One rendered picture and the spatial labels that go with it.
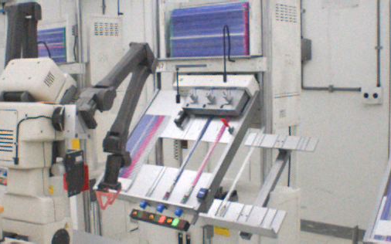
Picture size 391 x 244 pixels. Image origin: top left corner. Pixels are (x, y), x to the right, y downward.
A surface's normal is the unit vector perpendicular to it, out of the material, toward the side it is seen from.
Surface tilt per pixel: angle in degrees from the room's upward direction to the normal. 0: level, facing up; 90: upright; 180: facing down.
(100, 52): 90
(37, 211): 82
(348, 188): 90
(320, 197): 90
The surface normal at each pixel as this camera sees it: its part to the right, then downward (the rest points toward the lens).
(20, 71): -0.33, -0.59
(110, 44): 0.78, 0.05
